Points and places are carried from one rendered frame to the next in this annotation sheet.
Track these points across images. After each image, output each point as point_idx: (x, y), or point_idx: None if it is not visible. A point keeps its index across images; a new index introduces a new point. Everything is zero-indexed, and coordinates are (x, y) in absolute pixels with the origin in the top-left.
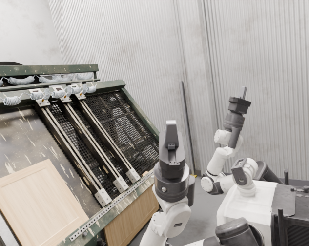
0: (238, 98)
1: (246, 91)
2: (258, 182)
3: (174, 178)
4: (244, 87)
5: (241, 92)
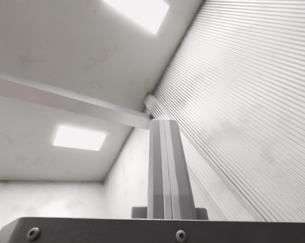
0: (23, 231)
1: (179, 141)
2: None
3: None
4: (149, 125)
5: (148, 166)
